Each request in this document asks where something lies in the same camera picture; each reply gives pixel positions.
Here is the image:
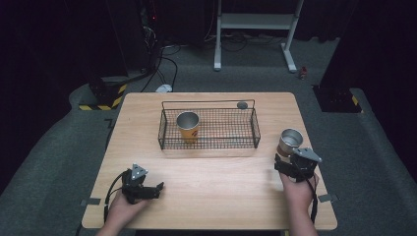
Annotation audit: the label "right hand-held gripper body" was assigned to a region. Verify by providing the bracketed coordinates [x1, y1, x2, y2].
[288, 147, 324, 184]

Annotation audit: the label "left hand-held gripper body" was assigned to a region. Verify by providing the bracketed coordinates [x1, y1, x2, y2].
[121, 162, 161, 206]

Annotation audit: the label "plain metal cup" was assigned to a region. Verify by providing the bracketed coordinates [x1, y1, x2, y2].
[276, 127, 305, 158]

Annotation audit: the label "black wire basket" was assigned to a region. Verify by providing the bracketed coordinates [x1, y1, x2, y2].
[157, 98, 262, 151]

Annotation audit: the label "yellow paper cup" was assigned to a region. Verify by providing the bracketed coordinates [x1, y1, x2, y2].
[175, 111, 201, 145]

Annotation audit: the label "person's left hand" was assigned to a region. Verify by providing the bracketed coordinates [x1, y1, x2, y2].
[105, 192, 151, 229]

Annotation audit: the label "person's right hand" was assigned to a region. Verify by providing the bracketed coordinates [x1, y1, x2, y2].
[279, 171, 321, 212]

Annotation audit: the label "grey tape strip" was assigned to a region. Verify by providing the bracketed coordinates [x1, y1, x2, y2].
[317, 193, 340, 204]
[80, 198, 102, 207]

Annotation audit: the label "black yellow striped base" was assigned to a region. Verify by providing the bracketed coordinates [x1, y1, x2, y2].
[312, 84, 365, 114]
[78, 76, 129, 112]

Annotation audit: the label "white metal stand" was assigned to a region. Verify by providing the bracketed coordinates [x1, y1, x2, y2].
[212, 0, 305, 74]

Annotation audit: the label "dark computer tower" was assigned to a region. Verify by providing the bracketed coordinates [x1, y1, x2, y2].
[107, 0, 165, 75]

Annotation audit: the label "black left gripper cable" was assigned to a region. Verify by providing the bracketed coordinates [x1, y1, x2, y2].
[103, 169, 130, 224]

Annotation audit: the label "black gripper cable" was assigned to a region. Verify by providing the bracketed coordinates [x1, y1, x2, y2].
[305, 177, 320, 224]
[103, 169, 130, 224]

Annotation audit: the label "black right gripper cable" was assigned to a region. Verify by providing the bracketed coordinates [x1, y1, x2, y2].
[305, 177, 320, 224]

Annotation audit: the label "black floor cables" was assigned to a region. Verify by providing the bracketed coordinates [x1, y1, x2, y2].
[140, 38, 183, 93]

